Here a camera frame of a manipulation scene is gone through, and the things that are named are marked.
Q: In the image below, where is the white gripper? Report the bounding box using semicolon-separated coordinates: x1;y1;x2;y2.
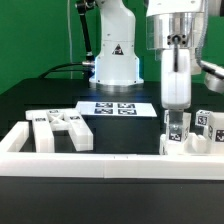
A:
160;46;224;134

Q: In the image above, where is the white chair seat block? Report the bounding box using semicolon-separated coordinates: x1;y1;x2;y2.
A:
157;132;224;157

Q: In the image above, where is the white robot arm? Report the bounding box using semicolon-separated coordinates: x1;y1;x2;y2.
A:
90;0;224;133

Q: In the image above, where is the white tagged cube far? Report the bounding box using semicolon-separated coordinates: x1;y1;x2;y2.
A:
195;110;210;126

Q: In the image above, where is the white tag marker sheet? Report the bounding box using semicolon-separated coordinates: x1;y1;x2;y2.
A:
76;101;157;117

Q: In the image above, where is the black cable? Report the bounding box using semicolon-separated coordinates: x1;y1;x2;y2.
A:
38;61;96;80

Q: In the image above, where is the white chair back frame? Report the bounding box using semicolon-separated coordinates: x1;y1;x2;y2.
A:
25;108;93;153

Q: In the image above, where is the white hanging cable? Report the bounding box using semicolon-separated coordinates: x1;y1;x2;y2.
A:
66;0;74;80

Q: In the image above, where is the white U-shaped fence frame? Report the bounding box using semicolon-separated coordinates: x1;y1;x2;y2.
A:
0;122;224;180

